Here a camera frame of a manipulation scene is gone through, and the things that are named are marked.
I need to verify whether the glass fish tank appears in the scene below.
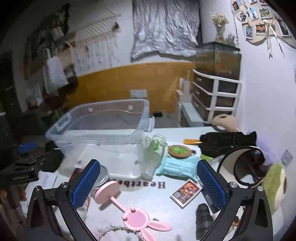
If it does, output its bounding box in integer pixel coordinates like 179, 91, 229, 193
195, 42, 241, 80

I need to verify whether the green avocado plush toy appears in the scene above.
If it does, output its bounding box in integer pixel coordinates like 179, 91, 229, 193
261, 163, 287, 214

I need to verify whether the white tote bag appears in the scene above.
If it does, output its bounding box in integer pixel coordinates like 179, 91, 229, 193
43, 48, 69, 94

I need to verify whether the clear plastic storage bin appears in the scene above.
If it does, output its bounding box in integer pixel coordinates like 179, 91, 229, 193
45, 99, 154, 180

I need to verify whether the dried flower vase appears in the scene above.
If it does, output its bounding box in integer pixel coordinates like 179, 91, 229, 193
210, 12, 229, 44

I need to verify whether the red playing card box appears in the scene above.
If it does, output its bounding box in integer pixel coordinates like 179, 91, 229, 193
170, 179, 202, 208

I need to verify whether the white wall socket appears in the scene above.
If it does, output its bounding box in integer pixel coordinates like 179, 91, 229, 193
130, 89, 147, 99

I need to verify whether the teal wet wipes pack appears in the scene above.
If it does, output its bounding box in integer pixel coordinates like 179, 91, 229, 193
156, 155, 200, 182

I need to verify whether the black camera lens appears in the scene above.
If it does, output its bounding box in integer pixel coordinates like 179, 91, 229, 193
196, 203, 213, 240

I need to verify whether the silver foil sheet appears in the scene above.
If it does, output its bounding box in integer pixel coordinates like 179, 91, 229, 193
130, 1, 200, 60

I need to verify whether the glass jar metal lid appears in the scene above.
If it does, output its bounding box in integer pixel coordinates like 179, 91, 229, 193
77, 166, 110, 220

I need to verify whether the clear glass bottle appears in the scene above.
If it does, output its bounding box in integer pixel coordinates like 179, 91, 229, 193
140, 134, 166, 181

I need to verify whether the pearl crystal tiara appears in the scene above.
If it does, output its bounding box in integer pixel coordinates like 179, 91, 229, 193
97, 223, 145, 241

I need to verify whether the photo pin board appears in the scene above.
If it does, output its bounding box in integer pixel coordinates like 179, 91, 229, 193
230, 1, 295, 58

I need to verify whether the orange paper card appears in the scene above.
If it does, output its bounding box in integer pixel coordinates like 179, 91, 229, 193
183, 139, 202, 145

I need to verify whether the pink bunny ear mirror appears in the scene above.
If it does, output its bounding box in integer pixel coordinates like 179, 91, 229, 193
94, 181, 173, 240

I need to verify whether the round green clover coaster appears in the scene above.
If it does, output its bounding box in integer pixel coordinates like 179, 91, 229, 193
168, 145, 192, 159

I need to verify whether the white drawer cabinet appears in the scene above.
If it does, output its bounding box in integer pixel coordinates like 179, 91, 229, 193
191, 69, 241, 124

